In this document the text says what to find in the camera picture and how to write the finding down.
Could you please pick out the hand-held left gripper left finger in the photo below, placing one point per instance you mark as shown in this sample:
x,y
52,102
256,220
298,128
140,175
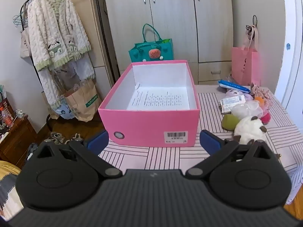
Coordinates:
x,y
97,142

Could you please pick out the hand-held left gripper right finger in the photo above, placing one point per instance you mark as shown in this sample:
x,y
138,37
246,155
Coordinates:
x,y
208,142

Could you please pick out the green round sponge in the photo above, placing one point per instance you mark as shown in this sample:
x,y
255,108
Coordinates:
x,y
228,121

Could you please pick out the white plush sheep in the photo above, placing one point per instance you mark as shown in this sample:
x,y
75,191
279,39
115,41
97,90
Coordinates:
x,y
248,128

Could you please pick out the white mesh bath pouf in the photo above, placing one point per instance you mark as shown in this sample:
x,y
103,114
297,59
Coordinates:
x,y
243,110

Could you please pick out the pink cardboard box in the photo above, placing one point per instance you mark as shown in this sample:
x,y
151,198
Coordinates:
x,y
146,125

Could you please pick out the blue soft packet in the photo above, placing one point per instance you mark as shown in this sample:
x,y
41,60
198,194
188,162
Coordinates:
x,y
233,85

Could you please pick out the red round sponge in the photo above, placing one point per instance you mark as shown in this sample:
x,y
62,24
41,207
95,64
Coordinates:
x,y
265,118

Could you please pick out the orange soft toy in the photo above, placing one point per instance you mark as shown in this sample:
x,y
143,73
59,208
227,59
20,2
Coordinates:
x,y
259,100

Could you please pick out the grey white shoe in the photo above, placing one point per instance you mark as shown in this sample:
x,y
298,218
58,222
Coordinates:
x,y
76,137
59,138

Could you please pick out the brown paper bag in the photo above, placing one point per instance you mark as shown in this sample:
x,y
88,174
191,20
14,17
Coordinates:
x,y
80,101

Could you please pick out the white wipes packet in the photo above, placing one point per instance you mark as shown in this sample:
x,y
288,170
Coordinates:
x,y
230,102

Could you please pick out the blue white plastic bag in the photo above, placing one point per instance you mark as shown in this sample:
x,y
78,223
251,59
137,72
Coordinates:
x,y
62,110

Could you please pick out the purple plush toy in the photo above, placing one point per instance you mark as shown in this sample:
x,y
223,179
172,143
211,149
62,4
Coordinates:
x,y
233,93

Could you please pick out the printed white paper sheet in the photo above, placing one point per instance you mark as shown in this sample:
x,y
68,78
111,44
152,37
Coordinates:
x,y
158,99

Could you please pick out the pink floral cloth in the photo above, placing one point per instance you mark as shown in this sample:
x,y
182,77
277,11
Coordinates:
x,y
262,91

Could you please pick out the wooden nightstand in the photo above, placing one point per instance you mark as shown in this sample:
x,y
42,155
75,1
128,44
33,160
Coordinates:
x,y
16,137

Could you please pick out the pink paper bag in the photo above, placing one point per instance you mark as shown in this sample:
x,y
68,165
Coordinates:
x,y
243,63

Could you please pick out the orange drink bottle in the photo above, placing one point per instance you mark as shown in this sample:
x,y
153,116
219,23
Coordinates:
x,y
7,119

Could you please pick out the teal felt handbag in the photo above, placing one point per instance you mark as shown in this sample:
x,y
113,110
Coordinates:
x,y
142,52

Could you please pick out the dark red gift bag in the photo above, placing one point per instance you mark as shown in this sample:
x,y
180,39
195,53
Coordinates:
x,y
3,104

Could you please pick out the black framed tall panel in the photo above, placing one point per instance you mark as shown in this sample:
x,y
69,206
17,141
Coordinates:
x,y
97,40

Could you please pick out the white door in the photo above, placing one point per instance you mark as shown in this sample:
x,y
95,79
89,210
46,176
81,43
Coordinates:
x,y
288,63

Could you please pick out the fluffy white green pajama jacket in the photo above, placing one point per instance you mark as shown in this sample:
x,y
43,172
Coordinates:
x,y
56,28

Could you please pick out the white tote bag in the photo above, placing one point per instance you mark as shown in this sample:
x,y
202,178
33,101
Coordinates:
x,y
24,45

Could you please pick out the beige wardrobe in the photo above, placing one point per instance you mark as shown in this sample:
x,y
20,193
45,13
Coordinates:
x,y
170,16

